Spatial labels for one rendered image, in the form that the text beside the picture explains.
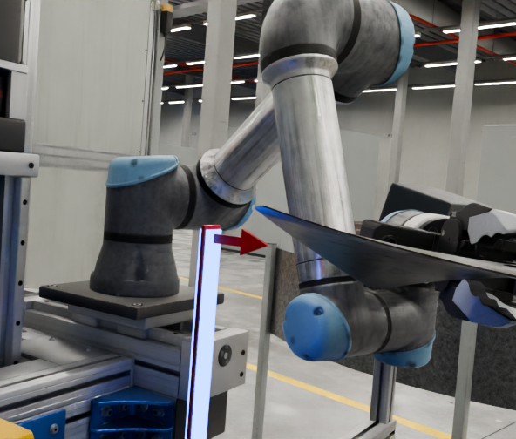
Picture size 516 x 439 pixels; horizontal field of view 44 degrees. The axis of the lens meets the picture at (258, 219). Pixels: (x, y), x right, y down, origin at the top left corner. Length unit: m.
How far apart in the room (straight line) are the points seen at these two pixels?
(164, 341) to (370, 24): 0.55
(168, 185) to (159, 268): 0.14
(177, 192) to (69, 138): 1.33
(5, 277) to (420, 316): 0.59
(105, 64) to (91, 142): 0.29
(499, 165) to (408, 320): 6.30
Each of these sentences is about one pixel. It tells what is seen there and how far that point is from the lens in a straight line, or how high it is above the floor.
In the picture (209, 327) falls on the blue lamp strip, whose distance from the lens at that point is 0.60.
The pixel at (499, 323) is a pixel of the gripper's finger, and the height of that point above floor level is 1.14.
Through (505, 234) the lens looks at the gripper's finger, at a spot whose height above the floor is 1.21.
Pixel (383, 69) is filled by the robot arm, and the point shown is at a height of 1.40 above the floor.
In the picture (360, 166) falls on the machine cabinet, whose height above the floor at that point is 1.69.
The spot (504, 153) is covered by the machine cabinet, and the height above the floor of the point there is 1.75.
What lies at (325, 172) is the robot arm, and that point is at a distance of 0.74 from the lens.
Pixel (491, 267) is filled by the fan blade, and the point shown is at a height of 1.19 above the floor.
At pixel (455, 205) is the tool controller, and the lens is 1.11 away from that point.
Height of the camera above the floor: 1.23
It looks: 3 degrees down
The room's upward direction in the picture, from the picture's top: 4 degrees clockwise
